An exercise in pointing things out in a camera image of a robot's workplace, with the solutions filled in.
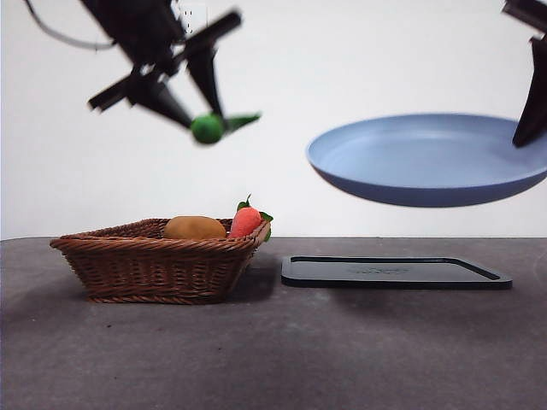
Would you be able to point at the blue round plate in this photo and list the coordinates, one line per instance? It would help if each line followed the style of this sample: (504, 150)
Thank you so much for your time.
(406, 188)

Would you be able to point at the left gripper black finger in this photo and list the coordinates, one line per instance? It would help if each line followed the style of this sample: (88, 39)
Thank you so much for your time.
(207, 77)
(160, 98)

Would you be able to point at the yellow-brown potato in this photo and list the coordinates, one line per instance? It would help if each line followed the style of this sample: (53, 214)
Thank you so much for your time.
(193, 228)

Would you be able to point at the brown wicker basket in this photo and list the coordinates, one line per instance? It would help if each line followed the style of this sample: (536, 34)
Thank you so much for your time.
(145, 269)

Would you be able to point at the green pepper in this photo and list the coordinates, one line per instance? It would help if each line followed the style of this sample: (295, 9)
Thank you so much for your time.
(207, 130)

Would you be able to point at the black rectangular tray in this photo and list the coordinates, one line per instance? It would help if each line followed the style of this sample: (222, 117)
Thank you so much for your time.
(384, 278)

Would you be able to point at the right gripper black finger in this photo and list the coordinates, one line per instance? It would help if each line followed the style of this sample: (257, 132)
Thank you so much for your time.
(536, 102)

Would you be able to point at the orange carrot with green leaves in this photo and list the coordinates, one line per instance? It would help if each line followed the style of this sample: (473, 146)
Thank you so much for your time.
(244, 222)

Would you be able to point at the white wall power socket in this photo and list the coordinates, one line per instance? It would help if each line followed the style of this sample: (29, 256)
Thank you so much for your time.
(197, 13)

